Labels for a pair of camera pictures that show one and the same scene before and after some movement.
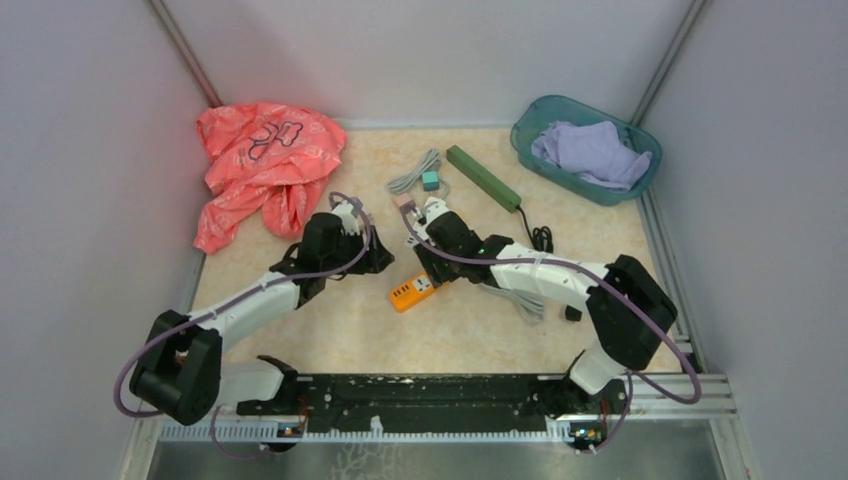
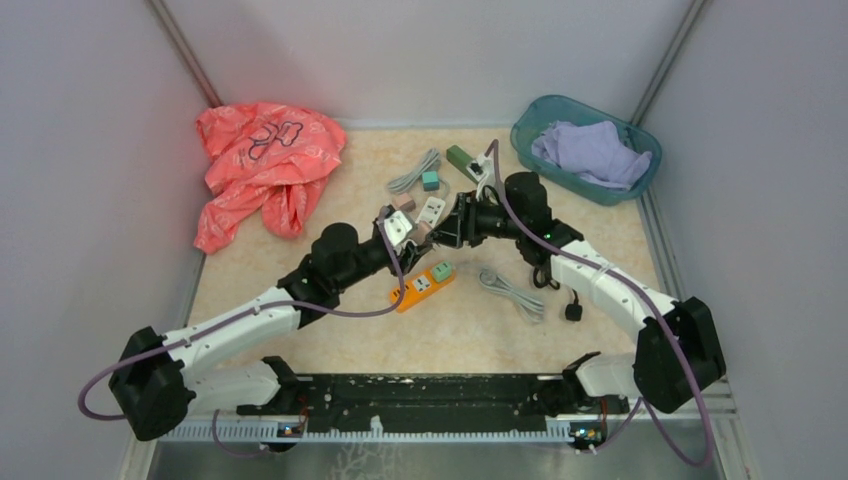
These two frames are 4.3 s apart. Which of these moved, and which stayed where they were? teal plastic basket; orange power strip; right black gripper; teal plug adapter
Moved: right black gripper
Stayed: orange power strip; teal plastic basket; teal plug adapter
